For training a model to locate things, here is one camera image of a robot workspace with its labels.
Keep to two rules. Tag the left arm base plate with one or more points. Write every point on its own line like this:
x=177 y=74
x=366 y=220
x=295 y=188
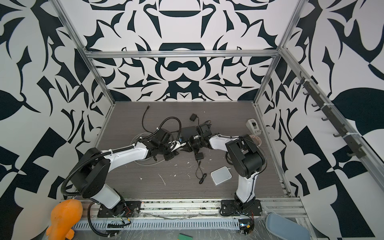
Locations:
x=125 y=210

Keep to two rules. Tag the white square router box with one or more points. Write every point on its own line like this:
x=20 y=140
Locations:
x=221 y=175

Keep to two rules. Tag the roll of tape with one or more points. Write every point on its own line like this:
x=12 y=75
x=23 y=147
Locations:
x=256 y=139

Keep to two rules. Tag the black power adapter centre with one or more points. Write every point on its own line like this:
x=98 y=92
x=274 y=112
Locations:
x=200 y=175

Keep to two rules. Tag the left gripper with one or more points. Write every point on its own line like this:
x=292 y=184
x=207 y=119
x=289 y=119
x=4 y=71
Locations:
x=171 y=155

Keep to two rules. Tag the black network switch box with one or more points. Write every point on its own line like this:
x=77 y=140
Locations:
x=187 y=133

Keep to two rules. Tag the orange plush toy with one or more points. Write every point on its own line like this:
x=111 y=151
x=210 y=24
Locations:
x=63 y=217

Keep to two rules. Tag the black power adapter with cable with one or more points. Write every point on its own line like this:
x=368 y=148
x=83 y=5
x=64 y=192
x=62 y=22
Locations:
x=194 y=117

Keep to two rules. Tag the grey blue pad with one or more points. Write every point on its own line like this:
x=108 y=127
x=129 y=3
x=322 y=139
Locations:
x=285 y=229

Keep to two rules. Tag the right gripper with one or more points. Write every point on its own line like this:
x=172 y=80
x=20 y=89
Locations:
x=190 y=145

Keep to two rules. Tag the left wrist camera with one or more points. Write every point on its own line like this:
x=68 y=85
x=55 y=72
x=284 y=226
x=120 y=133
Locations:
x=177 y=144

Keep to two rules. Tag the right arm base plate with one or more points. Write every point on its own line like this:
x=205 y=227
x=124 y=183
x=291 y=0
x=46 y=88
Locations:
x=236 y=207

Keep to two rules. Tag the white cable duct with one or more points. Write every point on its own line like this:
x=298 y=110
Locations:
x=174 y=224

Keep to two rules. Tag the green object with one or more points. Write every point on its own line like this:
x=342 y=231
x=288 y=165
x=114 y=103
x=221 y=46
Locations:
x=184 y=237

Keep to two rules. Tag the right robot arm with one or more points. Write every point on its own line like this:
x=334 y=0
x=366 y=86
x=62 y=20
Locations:
x=247 y=158

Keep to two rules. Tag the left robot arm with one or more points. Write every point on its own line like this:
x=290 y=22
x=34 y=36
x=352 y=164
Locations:
x=88 y=178

